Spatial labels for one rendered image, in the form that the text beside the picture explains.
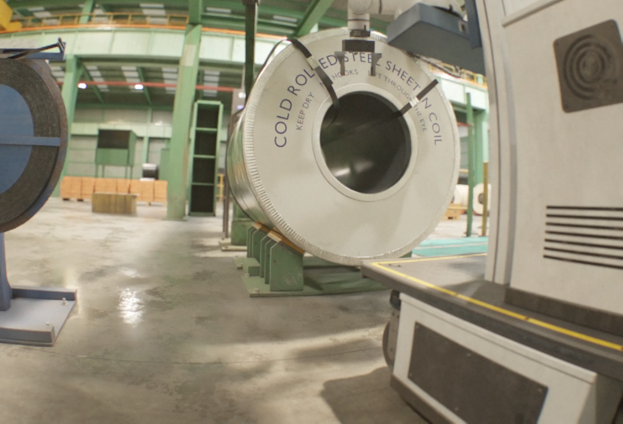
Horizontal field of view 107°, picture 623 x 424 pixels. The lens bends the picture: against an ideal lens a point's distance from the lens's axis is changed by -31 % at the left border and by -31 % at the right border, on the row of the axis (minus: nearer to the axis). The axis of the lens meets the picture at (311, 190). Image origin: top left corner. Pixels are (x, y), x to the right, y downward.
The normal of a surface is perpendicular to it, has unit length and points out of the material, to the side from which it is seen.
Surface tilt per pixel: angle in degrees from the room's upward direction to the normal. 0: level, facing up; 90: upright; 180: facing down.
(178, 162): 90
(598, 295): 90
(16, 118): 90
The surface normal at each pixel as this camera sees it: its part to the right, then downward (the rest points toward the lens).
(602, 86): -0.95, -0.04
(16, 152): 0.47, 0.00
